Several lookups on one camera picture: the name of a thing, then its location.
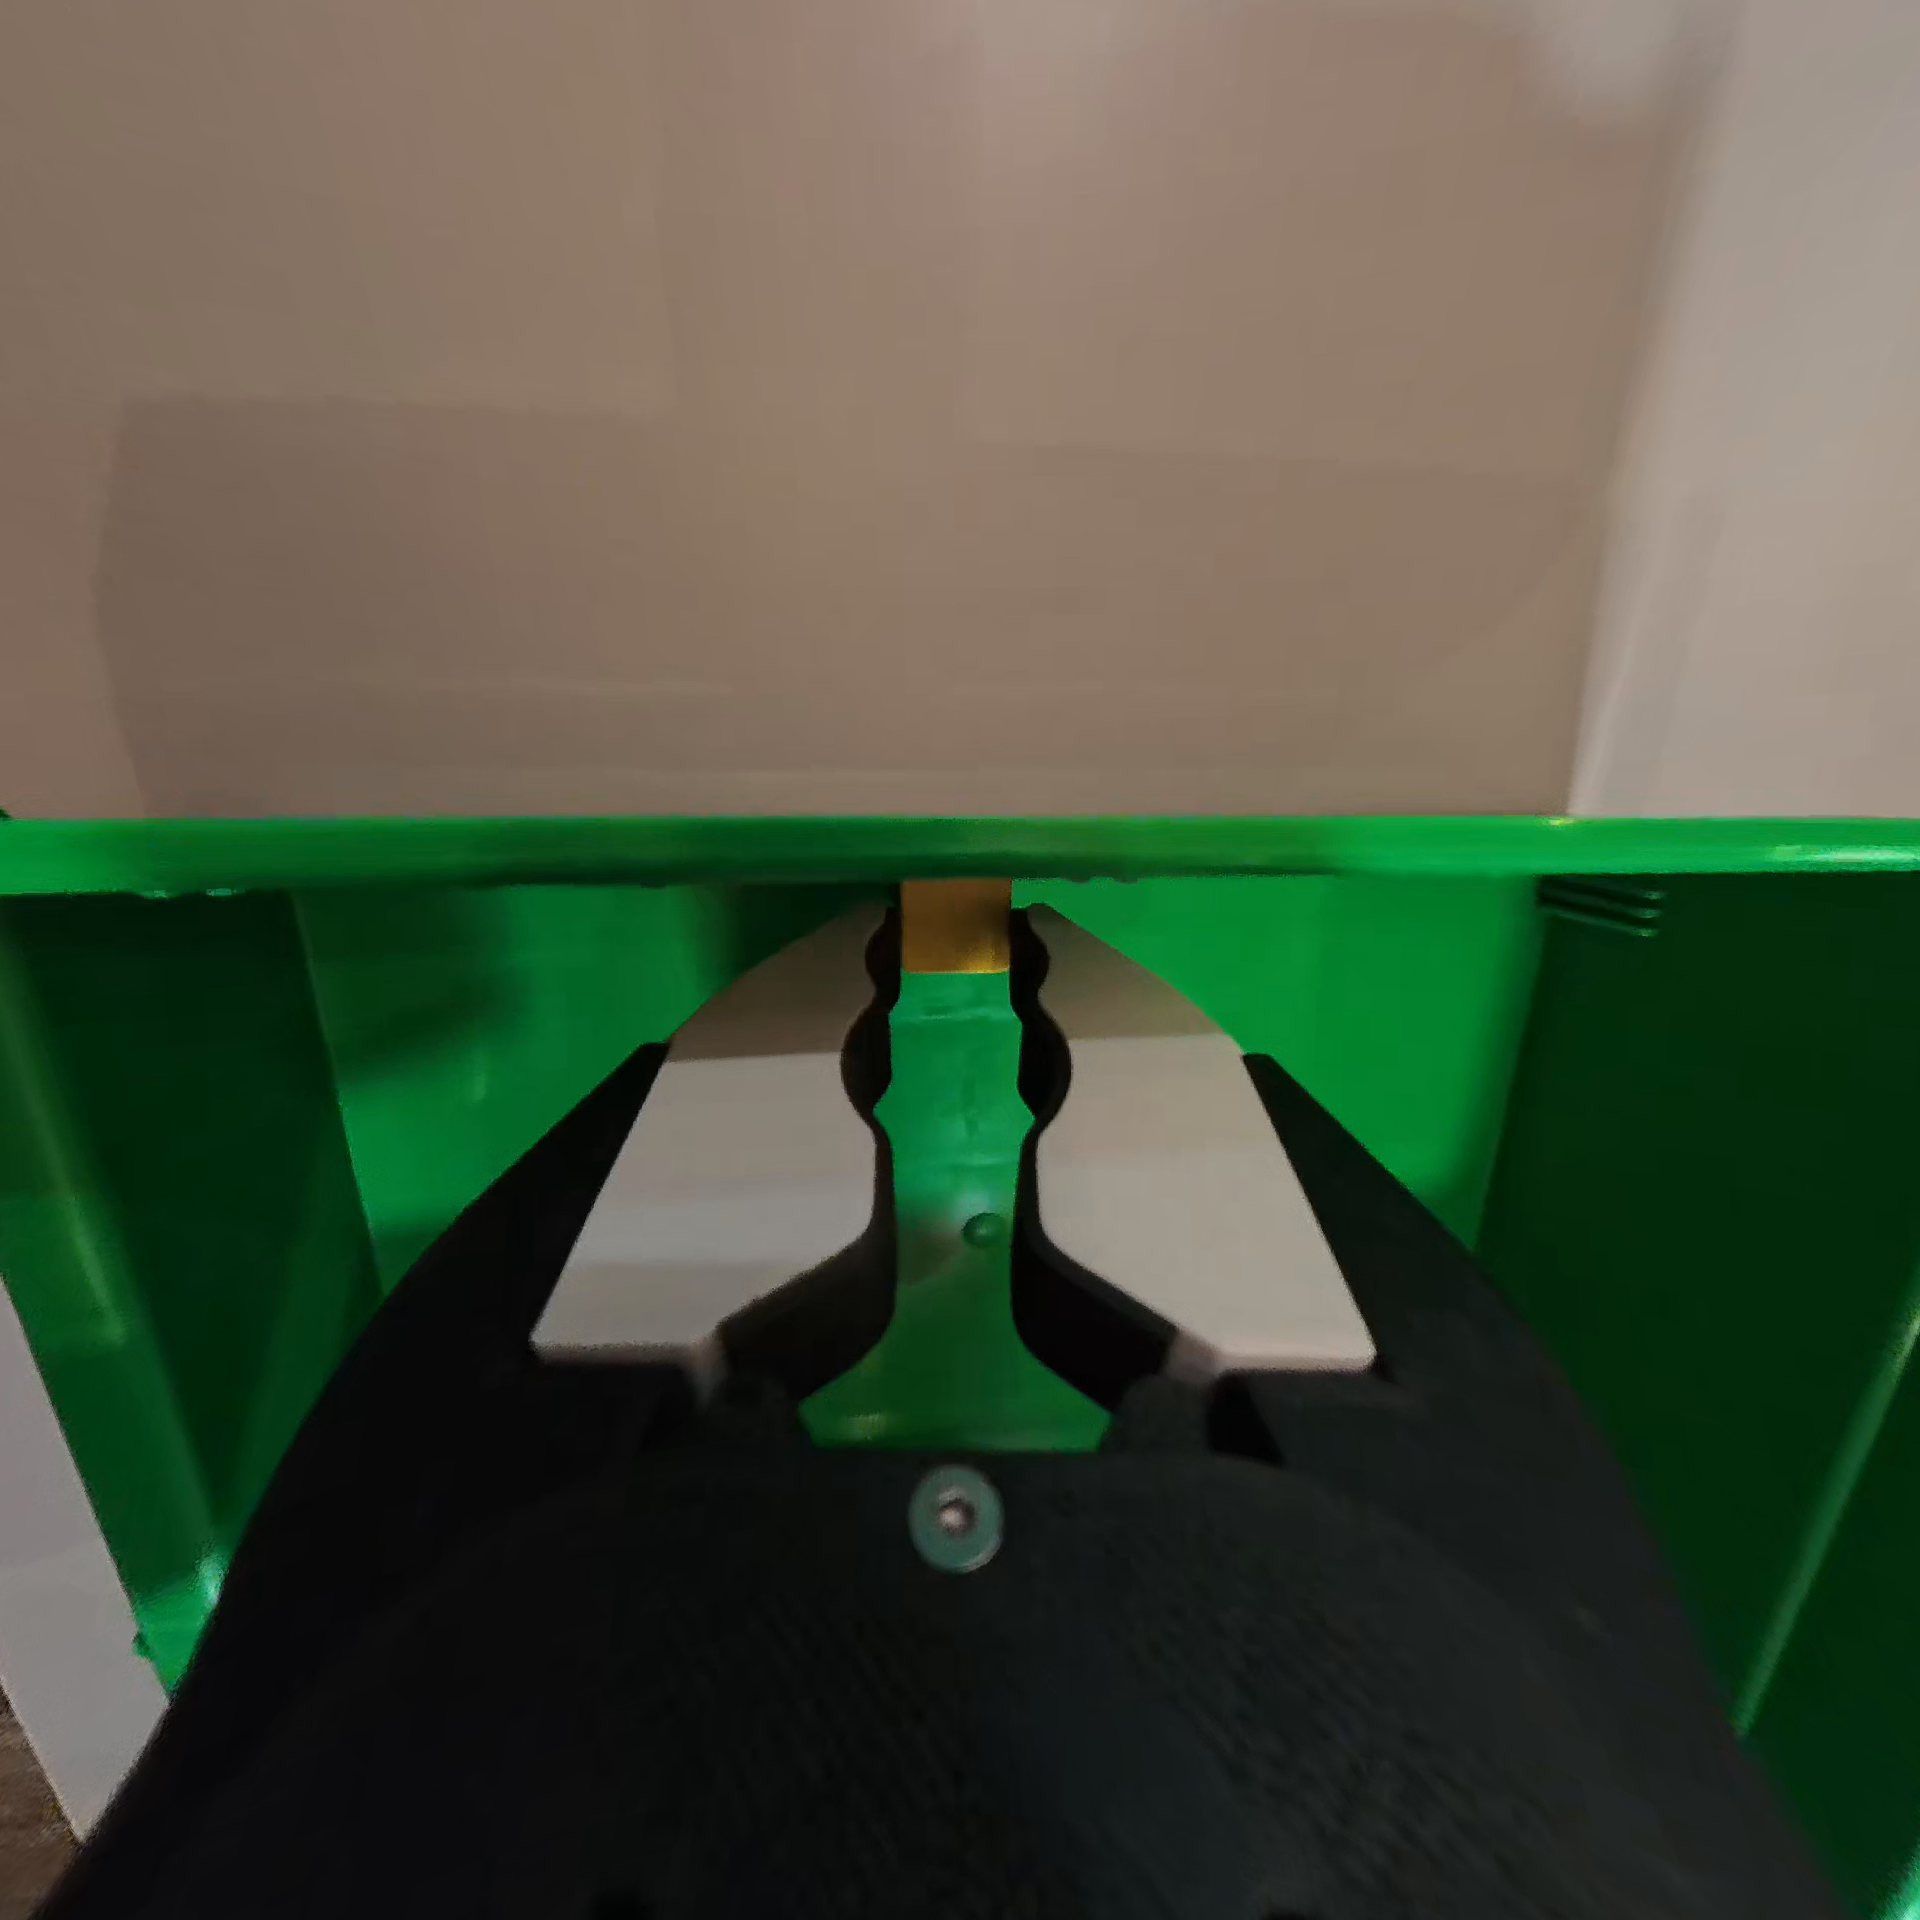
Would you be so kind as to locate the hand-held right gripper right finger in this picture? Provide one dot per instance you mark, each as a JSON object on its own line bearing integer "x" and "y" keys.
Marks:
{"x": 1201, "y": 1200}

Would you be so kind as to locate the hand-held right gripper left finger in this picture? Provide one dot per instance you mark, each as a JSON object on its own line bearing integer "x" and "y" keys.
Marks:
{"x": 705, "y": 1200}

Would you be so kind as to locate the small yellow cube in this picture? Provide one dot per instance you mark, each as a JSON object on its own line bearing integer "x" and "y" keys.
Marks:
{"x": 957, "y": 931}

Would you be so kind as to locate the green plastic bin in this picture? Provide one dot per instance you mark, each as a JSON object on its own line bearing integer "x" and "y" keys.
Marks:
{"x": 1651, "y": 1200}

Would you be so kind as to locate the grey desk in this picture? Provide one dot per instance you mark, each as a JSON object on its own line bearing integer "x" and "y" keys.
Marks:
{"x": 901, "y": 376}

